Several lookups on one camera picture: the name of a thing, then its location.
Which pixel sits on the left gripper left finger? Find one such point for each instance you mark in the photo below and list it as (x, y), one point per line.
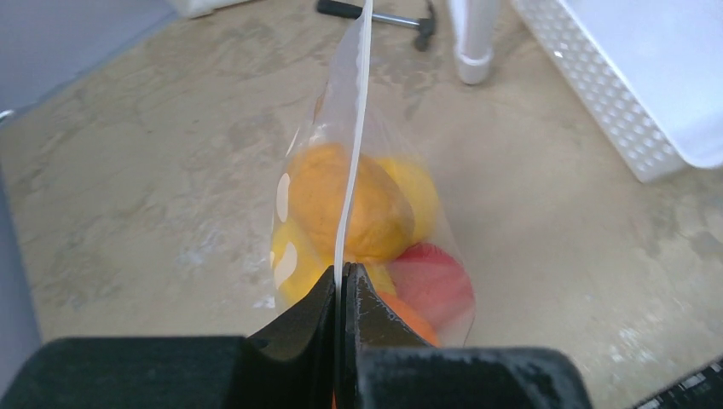
(286, 364)

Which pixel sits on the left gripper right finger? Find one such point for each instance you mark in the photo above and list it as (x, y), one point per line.
(386, 364)

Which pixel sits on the orange fruit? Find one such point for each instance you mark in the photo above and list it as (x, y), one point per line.
(411, 318)

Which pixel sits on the red apple bottom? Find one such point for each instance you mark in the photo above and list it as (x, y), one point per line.
(436, 285)

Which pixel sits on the yellow banana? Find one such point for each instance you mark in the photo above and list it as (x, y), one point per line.
(297, 264)

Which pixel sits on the yellow lemon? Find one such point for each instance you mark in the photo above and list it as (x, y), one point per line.
(419, 189)

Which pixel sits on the clear zip top bag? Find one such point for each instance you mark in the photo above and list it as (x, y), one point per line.
(330, 180)

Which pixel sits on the white plastic tray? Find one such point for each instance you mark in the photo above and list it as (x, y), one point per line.
(649, 72)

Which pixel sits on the black small hammer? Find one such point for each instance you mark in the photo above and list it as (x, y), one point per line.
(426, 28)

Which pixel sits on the white pipe frame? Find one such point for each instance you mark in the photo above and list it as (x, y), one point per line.
(473, 23)

